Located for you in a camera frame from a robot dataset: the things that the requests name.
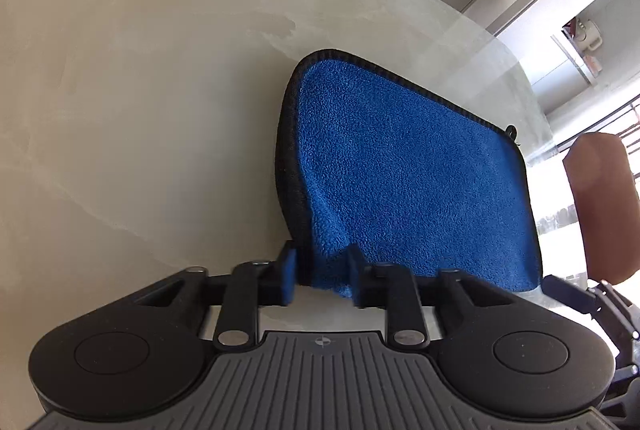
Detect grey and blue microfibre towel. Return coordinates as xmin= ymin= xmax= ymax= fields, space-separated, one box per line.
xmin=274 ymin=49 xmax=542 ymax=297

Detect white mug on shelf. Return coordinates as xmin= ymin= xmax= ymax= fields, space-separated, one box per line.
xmin=574 ymin=19 xmax=603 ymax=52

